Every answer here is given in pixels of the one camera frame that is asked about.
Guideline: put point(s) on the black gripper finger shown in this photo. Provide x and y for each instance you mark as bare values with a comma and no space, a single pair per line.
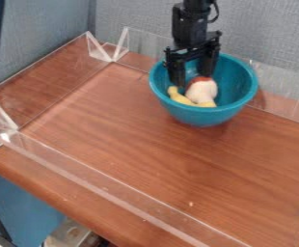
209,61
177,72

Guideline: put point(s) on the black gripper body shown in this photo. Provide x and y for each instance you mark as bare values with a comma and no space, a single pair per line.
192,16

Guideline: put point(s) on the yellow toy banana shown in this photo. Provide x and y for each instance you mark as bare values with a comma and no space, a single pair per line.
177,96

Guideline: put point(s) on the blue plastic bowl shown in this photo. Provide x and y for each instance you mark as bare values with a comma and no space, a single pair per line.
238,85

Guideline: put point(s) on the white toy mushroom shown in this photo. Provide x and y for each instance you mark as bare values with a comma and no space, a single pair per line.
202,90

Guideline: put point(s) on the clear acrylic barrier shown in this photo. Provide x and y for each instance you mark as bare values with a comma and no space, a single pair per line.
90,143

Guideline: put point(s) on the grey metal bracket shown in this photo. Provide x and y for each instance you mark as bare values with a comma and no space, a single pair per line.
71,235

